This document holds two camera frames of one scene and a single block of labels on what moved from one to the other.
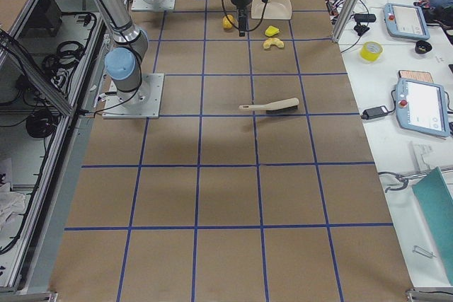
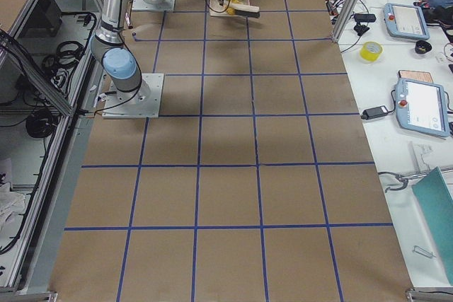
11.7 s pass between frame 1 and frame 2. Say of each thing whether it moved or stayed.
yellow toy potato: moved
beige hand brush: moved
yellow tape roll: stayed
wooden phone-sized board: stayed
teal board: stayed
